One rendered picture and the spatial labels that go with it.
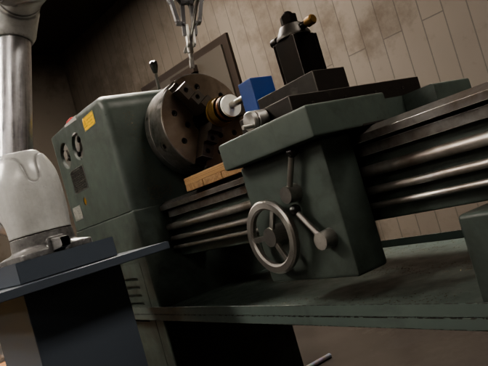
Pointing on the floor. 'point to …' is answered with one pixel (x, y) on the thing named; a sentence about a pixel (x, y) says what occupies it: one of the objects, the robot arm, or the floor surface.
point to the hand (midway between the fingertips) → (190, 35)
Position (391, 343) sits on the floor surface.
